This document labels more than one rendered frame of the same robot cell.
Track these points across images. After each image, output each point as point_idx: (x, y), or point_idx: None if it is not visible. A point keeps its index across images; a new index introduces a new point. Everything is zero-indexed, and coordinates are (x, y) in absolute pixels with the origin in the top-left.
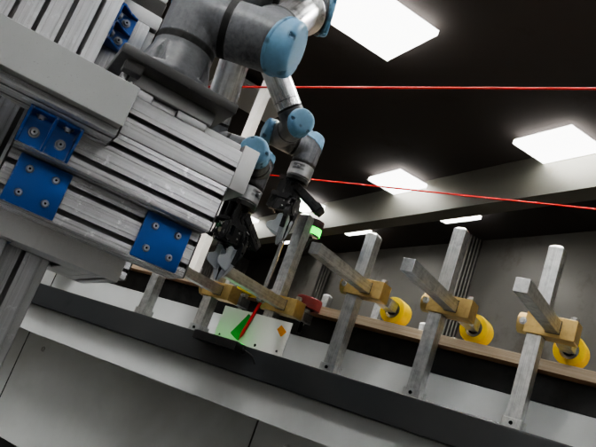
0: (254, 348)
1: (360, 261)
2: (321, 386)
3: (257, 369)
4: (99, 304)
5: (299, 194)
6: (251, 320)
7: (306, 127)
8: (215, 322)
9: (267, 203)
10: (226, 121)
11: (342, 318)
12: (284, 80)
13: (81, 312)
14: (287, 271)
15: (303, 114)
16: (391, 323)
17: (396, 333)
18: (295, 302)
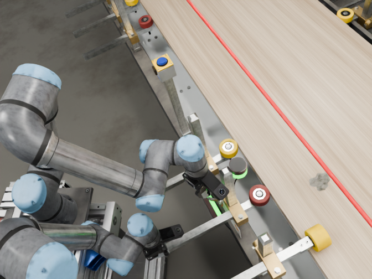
0: (227, 222)
1: (259, 247)
2: (258, 278)
3: (232, 233)
4: (166, 114)
5: (201, 183)
6: (222, 204)
7: (154, 211)
8: None
9: (185, 181)
10: (90, 247)
11: (260, 261)
12: (108, 187)
13: (163, 109)
14: (227, 199)
15: (144, 206)
16: (309, 251)
17: (313, 259)
18: (236, 223)
